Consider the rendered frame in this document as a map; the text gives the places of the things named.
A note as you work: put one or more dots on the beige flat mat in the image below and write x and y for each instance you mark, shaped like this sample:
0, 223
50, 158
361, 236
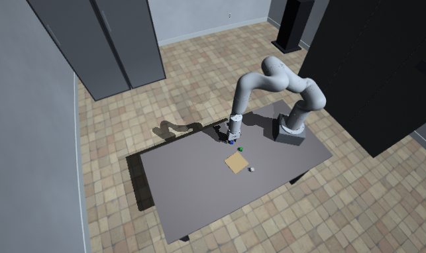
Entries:
236, 162

